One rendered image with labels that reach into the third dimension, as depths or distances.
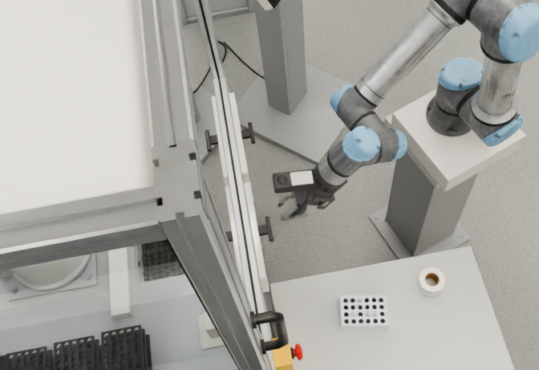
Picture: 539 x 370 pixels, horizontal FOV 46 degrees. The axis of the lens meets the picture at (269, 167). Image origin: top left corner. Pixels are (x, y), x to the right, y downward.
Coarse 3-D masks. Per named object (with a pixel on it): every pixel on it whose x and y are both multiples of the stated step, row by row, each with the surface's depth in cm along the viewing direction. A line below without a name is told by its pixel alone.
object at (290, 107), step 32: (256, 0) 238; (288, 0) 238; (288, 32) 251; (288, 64) 265; (256, 96) 302; (288, 96) 282; (320, 96) 299; (256, 128) 294; (288, 128) 292; (320, 128) 291; (320, 160) 283
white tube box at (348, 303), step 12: (348, 300) 173; (372, 300) 175; (384, 300) 172; (348, 312) 171; (360, 312) 172; (372, 312) 171; (384, 312) 170; (348, 324) 170; (360, 324) 169; (372, 324) 169; (384, 324) 169
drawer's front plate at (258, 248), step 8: (248, 184) 178; (248, 192) 177; (248, 200) 175; (248, 208) 174; (256, 224) 172; (256, 232) 170; (256, 240) 169; (256, 248) 168; (264, 264) 169; (264, 272) 165; (264, 280) 165; (264, 288) 170
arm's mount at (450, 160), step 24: (432, 96) 198; (408, 120) 195; (408, 144) 198; (432, 144) 190; (456, 144) 190; (480, 144) 189; (504, 144) 188; (432, 168) 190; (456, 168) 186; (480, 168) 190
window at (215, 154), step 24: (192, 0) 131; (192, 24) 116; (192, 48) 105; (192, 72) 96; (216, 72) 177; (192, 96) 88; (216, 96) 152; (216, 120) 133; (216, 144) 118; (216, 168) 107; (216, 192) 97; (240, 216) 160; (240, 240) 139; (240, 264) 123
